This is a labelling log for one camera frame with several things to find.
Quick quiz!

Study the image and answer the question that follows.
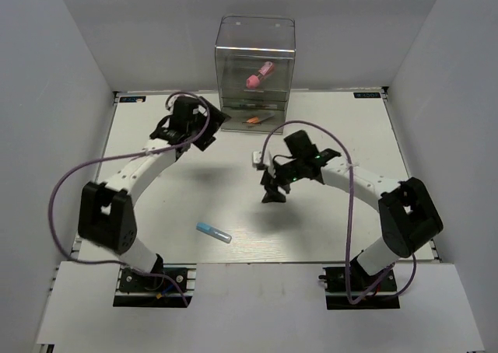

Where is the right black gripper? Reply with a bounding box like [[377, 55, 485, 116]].
[[261, 158, 305, 204]]

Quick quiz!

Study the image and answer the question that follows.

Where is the orange cap highlighter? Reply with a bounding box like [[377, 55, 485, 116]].
[[244, 117, 260, 124]]

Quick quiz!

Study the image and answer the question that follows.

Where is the pink cap refill tube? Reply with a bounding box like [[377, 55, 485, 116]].
[[246, 61, 275, 89]]

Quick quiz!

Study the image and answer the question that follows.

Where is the clear acrylic drawer organizer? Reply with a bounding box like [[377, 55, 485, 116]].
[[215, 15, 296, 133]]

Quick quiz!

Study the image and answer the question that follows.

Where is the blue cap highlighter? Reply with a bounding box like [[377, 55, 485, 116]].
[[196, 222, 232, 243]]

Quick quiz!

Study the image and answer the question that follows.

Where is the red gel pen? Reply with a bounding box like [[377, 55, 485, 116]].
[[235, 103, 279, 110]]

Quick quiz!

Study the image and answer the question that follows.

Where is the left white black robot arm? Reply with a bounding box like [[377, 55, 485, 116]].
[[78, 92, 231, 290]]

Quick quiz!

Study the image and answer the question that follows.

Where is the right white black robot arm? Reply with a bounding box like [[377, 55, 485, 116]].
[[252, 131, 444, 290]]

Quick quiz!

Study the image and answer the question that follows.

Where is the left blue table label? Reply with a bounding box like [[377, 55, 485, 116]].
[[119, 96, 146, 103]]

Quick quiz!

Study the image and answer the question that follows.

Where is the blue table label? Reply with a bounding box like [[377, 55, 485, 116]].
[[353, 92, 381, 99], [119, 96, 146, 103]]

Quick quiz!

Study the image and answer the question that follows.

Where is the right blue table label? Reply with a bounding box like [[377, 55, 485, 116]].
[[353, 92, 381, 99]]

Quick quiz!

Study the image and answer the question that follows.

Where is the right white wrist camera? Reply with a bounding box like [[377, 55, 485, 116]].
[[251, 151, 270, 170]]

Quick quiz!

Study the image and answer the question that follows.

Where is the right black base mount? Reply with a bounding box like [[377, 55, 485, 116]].
[[317, 264, 400, 310]]

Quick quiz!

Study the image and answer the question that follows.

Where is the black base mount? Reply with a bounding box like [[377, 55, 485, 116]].
[[113, 264, 196, 309], [317, 264, 400, 310]]

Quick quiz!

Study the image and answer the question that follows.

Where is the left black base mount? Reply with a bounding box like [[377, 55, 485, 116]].
[[113, 264, 196, 309]]

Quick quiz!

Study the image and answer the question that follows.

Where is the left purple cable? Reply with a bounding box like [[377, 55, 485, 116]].
[[48, 91, 211, 306]]

